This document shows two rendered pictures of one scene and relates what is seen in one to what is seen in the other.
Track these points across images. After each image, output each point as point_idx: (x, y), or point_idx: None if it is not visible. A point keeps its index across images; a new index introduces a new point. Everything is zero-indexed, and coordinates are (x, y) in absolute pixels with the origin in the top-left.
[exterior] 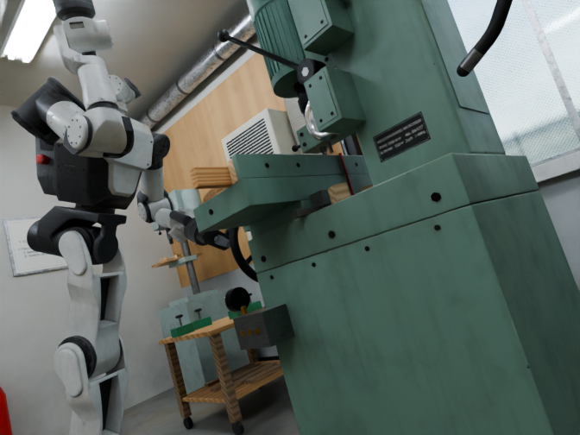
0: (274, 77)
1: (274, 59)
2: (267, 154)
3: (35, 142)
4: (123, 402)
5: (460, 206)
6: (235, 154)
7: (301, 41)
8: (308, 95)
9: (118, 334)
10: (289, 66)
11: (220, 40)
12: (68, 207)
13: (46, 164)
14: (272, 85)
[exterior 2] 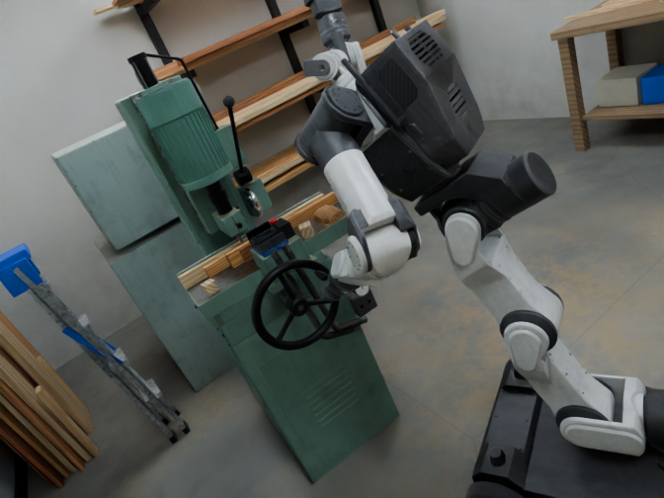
0: (230, 162)
1: (240, 153)
2: (298, 203)
3: (458, 65)
4: (526, 378)
5: None
6: (318, 192)
7: (245, 157)
8: (263, 186)
9: (505, 330)
10: (242, 164)
11: (233, 104)
12: (467, 160)
13: (457, 101)
14: (230, 166)
